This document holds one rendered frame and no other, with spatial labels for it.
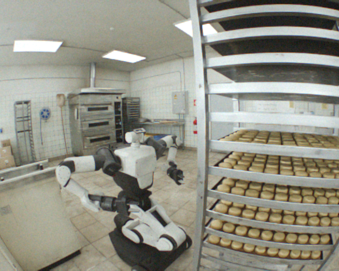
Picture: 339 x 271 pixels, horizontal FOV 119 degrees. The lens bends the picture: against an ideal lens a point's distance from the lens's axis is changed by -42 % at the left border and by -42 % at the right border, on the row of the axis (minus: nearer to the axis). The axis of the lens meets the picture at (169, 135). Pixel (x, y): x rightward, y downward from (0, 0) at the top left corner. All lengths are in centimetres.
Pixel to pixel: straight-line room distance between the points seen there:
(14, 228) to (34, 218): 21
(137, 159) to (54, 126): 469
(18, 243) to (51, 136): 442
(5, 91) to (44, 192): 440
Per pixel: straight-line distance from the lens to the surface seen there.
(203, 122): 53
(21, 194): 131
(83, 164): 92
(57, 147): 560
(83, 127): 475
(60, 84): 569
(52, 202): 140
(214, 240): 79
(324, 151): 54
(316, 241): 76
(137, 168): 102
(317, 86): 53
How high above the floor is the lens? 125
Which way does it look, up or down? 8 degrees down
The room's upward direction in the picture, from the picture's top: 2 degrees counter-clockwise
